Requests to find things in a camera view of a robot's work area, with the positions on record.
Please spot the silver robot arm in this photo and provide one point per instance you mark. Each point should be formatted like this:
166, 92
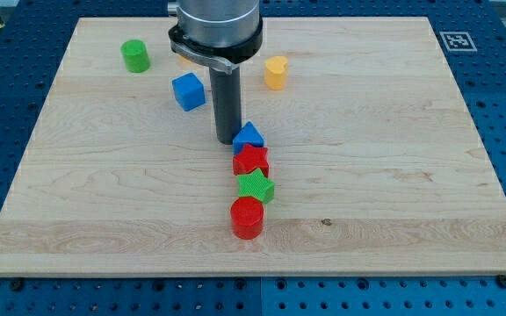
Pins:
219, 34

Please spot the blue cube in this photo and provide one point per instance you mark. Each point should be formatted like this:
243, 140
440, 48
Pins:
189, 91

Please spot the red star block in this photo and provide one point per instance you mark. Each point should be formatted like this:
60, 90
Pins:
250, 159

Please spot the blue triangle block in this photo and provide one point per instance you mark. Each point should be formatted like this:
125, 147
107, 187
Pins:
248, 135

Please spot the green star block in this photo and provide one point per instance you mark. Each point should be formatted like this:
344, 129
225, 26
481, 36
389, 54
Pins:
255, 184

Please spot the red cylinder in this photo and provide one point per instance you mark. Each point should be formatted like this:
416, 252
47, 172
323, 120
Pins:
247, 217

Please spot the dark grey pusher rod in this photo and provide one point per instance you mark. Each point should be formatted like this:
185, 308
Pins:
226, 93

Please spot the yellow heart block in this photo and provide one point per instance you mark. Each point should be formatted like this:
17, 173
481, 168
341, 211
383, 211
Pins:
275, 72

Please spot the wooden board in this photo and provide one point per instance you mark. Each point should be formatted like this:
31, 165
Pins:
378, 167

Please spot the green cylinder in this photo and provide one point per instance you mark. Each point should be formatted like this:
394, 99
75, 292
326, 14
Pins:
135, 55

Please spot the white fiducial marker tag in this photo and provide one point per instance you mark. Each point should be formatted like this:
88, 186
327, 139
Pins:
458, 42

